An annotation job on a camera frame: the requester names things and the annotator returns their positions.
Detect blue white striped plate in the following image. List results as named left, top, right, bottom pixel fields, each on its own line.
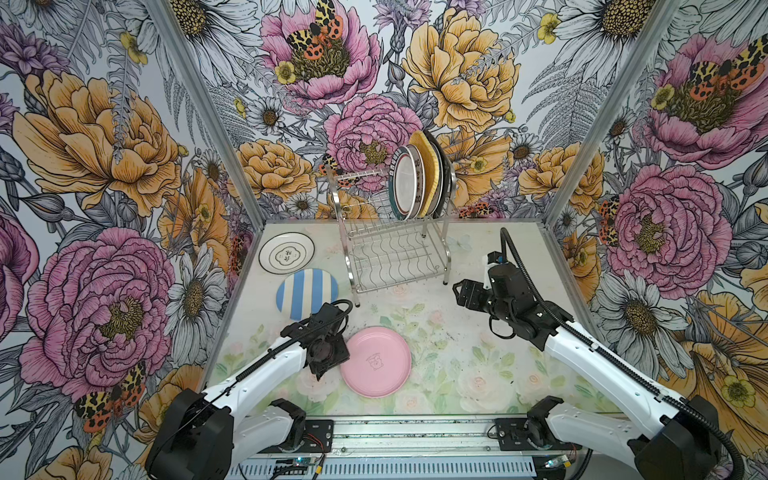
left=275, top=268, right=339, bottom=321

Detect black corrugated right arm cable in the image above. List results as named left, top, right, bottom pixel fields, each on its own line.
left=499, top=227, right=745, bottom=480

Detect orange sunburst white plate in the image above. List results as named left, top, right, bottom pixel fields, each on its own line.
left=432, top=142, right=449, bottom=219

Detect white plate with black rings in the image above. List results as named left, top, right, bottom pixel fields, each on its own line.
left=258, top=232, right=315, bottom=275

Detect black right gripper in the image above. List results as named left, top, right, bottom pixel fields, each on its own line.
left=453, top=278, right=515, bottom=324

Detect green red rimmed white plate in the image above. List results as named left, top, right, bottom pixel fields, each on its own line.
left=388, top=145, right=416, bottom=221

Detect steel wire dish rack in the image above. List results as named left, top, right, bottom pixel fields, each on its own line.
left=326, top=166, right=453, bottom=306

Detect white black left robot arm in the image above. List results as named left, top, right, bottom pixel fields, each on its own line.
left=145, top=299, right=354, bottom=479

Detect yellow woven square tray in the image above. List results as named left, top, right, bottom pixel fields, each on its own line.
left=410, top=130, right=442, bottom=218

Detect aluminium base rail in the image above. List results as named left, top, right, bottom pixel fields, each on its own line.
left=239, top=412, right=673, bottom=480

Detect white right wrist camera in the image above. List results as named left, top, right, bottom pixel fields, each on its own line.
left=483, top=251, right=505, bottom=290

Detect pink round plate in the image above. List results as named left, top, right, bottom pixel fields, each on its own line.
left=341, top=327, right=412, bottom=399

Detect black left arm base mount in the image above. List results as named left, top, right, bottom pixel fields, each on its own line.
left=261, top=399, right=335, bottom=454

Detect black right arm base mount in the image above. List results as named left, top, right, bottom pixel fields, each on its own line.
left=486, top=396, right=582, bottom=451

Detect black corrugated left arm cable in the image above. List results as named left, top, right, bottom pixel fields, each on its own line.
left=197, top=298, right=355, bottom=397

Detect white plate with colored dots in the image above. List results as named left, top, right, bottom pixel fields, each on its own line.
left=407, top=145, right=426, bottom=219

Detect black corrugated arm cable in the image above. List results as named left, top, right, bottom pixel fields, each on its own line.
left=499, top=227, right=745, bottom=480
left=197, top=298, right=355, bottom=397

